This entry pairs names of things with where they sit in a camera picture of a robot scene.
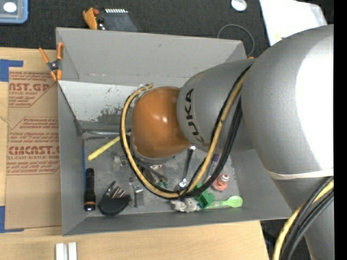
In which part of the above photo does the light green plastic spoon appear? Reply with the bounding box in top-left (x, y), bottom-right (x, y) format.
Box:
top-left (204, 195), bottom-right (243, 210)

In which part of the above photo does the small clear grey block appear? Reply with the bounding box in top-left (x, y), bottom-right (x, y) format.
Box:
top-left (112, 152), bottom-right (128, 172)

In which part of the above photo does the black flashlight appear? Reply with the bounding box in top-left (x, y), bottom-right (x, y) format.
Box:
top-left (83, 167), bottom-right (97, 212)

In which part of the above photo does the grey metal bin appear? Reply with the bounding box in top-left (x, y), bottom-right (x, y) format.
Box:
top-left (55, 27), bottom-right (294, 237)

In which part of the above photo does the small pink bottle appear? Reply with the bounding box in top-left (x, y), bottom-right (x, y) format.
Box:
top-left (211, 173), bottom-right (230, 192)

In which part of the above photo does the black folding tool set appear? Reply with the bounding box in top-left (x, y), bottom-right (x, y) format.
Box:
top-left (97, 181), bottom-right (132, 217)

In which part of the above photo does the purple marker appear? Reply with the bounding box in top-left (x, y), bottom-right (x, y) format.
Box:
top-left (208, 153), bottom-right (221, 179)

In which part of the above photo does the green toy block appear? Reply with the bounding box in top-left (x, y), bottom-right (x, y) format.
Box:
top-left (194, 182), bottom-right (216, 209)

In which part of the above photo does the yellow pencil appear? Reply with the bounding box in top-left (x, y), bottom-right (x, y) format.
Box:
top-left (87, 136), bottom-right (121, 161)

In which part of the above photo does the small grey metal box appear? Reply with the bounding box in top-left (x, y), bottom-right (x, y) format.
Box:
top-left (131, 183), bottom-right (145, 209)

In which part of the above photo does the brown cardboard board red print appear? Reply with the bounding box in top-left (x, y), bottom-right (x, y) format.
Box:
top-left (0, 47), bottom-right (63, 234)

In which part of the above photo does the white grey toy animal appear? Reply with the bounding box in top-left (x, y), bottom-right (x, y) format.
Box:
top-left (170, 198), bottom-right (201, 213)

